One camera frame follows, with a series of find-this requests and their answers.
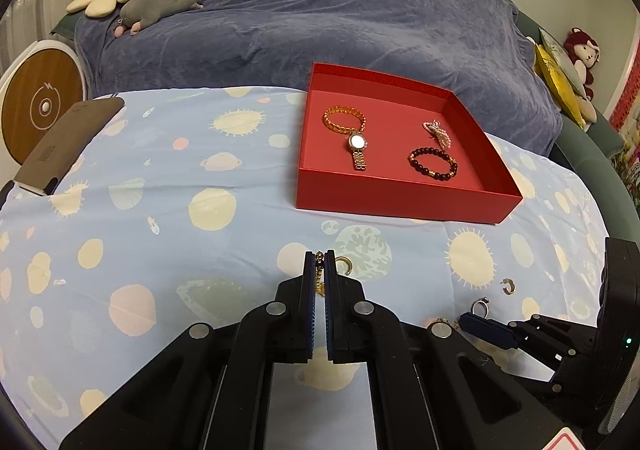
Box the gold hoop earring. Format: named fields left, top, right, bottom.
left=335, top=256, right=354, bottom=275
left=501, top=277, right=516, bottom=296

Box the pink pearl hair clip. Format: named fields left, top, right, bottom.
left=422, top=119, right=451, bottom=151

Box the dark beaded bracelet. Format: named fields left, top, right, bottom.
left=406, top=145, right=459, bottom=183

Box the light blue planet sheet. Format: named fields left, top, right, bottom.
left=1, top=87, right=608, bottom=449

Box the red jewelry tray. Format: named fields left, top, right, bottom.
left=295, top=63, right=523, bottom=225

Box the gold chain necklace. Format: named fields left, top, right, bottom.
left=312, top=251, right=329, bottom=298

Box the red monkey plush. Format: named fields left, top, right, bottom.
left=564, top=27, right=600, bottom=101

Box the brown flat case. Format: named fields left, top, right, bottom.
left=13, top=96, right=125, bottom=195

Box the blue grey velvet blanket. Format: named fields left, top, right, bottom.
left=74, top=0, right=563, bottom=155

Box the orange gold chain bracelet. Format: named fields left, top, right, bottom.
left=322, top=105, right=368, bottom=135

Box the white round wooden table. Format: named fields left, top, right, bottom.
left=1, top=39, right=87, bottom=166

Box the grey green pillow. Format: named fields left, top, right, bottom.
left=539, top=28, right=587, bottom=98

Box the gold wrist watch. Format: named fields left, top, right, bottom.
left=347, top=132, right=368, bottom=171

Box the green sofa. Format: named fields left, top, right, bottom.
left=514, top=8, right=640, bottom=251

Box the grey plush toy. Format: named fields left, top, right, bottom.
left=114, top=0, right=204, bottom=38

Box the gold yellow pillow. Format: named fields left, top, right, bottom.
left=535, top=44, right=586, bottom=129

